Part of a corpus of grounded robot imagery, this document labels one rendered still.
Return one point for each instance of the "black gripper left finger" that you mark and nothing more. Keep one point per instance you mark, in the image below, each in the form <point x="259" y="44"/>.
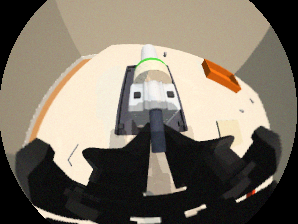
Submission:
<point x="133" y="158"/>

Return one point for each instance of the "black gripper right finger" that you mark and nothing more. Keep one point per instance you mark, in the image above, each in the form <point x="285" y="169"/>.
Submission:
<point x="184" y="154"/>

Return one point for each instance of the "grey metal shaft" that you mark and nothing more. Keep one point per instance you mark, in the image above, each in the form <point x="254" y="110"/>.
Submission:
<point x="157" y="131"/>

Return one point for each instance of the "orange rectangular tray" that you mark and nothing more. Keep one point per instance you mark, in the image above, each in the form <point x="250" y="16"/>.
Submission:
<point x="220" y="75"/>

